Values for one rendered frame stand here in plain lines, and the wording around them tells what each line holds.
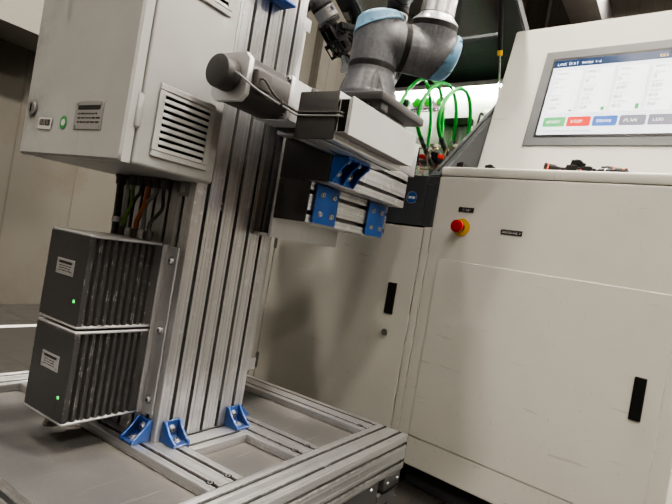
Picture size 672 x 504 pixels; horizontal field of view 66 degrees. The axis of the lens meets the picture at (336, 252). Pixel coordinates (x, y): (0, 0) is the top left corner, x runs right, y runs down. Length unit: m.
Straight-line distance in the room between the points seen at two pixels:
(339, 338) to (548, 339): 0.70
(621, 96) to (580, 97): 0.12
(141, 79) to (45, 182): 2.90
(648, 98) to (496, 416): 1.01
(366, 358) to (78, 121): 1.12
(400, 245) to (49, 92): 1.04
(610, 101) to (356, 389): 1.19
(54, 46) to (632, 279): 1.35
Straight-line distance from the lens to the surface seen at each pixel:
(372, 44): 1.33
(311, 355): 1.89
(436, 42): 1.38
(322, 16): 1.91
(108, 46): 1.04
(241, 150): 1.18
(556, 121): 1.84
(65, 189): 3.90
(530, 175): 1.53
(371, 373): 1.73
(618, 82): 1.87
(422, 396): 1.64
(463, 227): 1.57
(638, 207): 1.45
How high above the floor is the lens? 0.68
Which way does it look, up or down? level
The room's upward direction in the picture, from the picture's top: 10 degrees clockwise
